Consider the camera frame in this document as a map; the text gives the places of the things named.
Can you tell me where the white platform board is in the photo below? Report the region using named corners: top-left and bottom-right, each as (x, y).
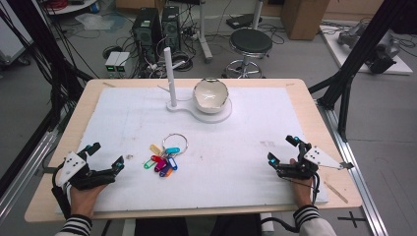
top-left (319, 24), bottom-right (414, 76)

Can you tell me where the black round stool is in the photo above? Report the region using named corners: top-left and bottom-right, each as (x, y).
top-left (223, 28), bottom-right (274, 80)

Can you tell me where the black computer tower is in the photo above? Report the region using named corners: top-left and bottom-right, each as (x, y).
top-left (160, 5), bottom-right (182, 52)
top-left (132, 7), bottom-right (162, 64)

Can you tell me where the brown cardboard box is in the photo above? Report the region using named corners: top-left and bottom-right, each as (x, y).
top-left (279, 0), bottom-right (331, 41)

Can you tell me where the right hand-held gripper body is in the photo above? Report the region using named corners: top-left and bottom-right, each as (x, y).
top-left (276, 144), bottom-right (355, 181)

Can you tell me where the flat black device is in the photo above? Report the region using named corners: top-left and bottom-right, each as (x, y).
top-left (225, 13), bottom-right (264, 30)

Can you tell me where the person's right hand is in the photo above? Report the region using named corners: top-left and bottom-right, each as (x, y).
top-left (289, 158), bottom-right (315, 209)

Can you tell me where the white foam sheet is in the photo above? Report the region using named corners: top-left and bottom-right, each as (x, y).
top-left (60, 86), bottom-right (329, 214)

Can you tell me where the aluminium rail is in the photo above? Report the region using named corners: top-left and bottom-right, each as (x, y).
top-left (316, 97), bottom-right (390, 236)
top-left (0, 130), bottom-right (61, 225)

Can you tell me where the grey machine on platform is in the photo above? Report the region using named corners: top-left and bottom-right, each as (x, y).
top-left (336, 22), bottom-right (401, 75)

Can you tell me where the clear plastic sheet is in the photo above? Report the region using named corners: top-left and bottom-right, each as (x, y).
top-left (75, 12), bottom-right (113, 32)

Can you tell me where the round white table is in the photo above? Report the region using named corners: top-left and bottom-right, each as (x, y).
top-left (44, 0), bottom-right (99, 16)

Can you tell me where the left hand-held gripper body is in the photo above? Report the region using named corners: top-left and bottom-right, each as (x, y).
top-left (56, 150), bottom-right (116, 192)

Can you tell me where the person's left hand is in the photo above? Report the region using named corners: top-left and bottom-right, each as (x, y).
top-left (69, 184), bottom-right (108, 219)

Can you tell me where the thin wooden stick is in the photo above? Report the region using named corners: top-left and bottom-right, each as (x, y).
top-left (324, 180), bottom-right (349, 205)

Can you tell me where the white table leg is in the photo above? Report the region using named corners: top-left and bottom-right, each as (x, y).
top-left (196, 0), bottom-right (214, 64)

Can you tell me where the white bowl with metallic rim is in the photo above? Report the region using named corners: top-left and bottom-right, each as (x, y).
top-left (192, 77), bottom-right (230, 115)

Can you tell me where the small white power box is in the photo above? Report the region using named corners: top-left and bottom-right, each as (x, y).
top-left (104, 50), bottom-right (121, 74)
top-left (114, 51), bottom-right (131, 74)

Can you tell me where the key ring with colourful tags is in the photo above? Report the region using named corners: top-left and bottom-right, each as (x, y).
top-left (143, 133), bottom-right (190, 178)

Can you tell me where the black metal frame strut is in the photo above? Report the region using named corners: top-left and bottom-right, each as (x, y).
top-left (308, 0), bottom-right (417, 143)
top-left (0, 0), bottom-right (94, 132)

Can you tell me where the white stand with post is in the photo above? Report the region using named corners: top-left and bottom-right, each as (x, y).
top-left (156, 46), bottom-right (233, 125)

